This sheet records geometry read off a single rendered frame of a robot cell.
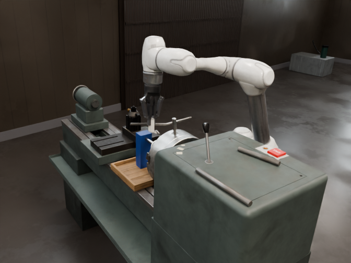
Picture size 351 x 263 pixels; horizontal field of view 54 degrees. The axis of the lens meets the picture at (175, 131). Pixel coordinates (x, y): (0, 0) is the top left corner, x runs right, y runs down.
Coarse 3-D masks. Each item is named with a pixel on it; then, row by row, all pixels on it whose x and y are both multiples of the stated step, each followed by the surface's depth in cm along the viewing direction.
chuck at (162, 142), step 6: (168, 132) 179; (180, 132) 180; (186, 132) 183; (162, 138) 176; (168, 138) 175; (174, 138) 173; (156, 144) 176; (162, 144) 173; (150, 150) 177; (156, 150) 174; (150, 156) 176; (150, 162) 176; (150, 168) 177; (150, 174) 180
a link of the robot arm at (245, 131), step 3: (234, 129) 232; (237, 129) 229; (240, 129) 229; (243, 129) 229; (246, 129) 229; (237, 132) 227; (240, 132) 226; (243, 132) 226; (246, 132) 226; (249, 132) 227; (243, 135) 225; (246, 135) 225; (249, 135) 226; (252, 135) 228; (252, 138) 227
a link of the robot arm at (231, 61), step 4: (228, 60) 187; (232, 60) 187; (236, 60) 186; (228, 64) 186; (232, 64) 186; (228, 68) 187; (232, 68) 185; (228, 72) 188; (232, 72) 186; (224, 76) 192; (228, 76) 189; (232, 76) 187
